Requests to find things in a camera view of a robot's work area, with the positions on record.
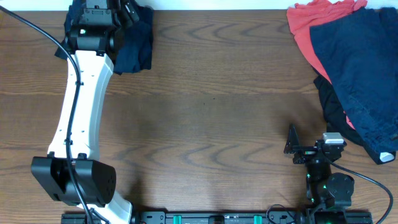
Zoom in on navy blue shorts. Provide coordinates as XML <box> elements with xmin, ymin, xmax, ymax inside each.
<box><xmin>63</xmin><ymin>0</ymin><xmax>154</xmax><ymax>75</ymax></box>

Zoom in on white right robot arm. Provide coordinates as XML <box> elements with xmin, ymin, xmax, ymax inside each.
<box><xmin>284</xmin><ymin>124</ymin><xmax>354</xmax><ymax>223</ymax></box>

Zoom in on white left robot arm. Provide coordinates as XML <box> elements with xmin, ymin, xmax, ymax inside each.
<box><xmin>31</xmin><ymin>1</ymin><xmax>139</xmax><ymax>223</ymax></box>

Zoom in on folded black garment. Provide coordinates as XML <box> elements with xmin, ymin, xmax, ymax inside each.
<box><xmin>54</xmin><ymin>6</ymin><xmax>154</xmax><ymax>71</ymax></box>

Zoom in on black garment under pile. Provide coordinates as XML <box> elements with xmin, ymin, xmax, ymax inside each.
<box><xmin>313</xmin><ymin>75</ymin><xmax>396</xmax><ymax>165</ymax></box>

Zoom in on navy blue garment pile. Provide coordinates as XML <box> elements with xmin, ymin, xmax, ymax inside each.
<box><xmin>310</xmin><ymin>7</ymin><xmax>397</xmax><ymax>152</ymax></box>

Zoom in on red orange garment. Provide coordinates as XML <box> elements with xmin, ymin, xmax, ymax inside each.
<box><xmin>287</xmin><ymin>1</ymin><xmax>379</xmax><ymax>132</ymax></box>

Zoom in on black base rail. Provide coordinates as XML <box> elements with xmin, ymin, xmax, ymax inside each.
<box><xmin>60</xmin><ymin>203</ymin><xmax>373</xmax><ymax>224</ymax></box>

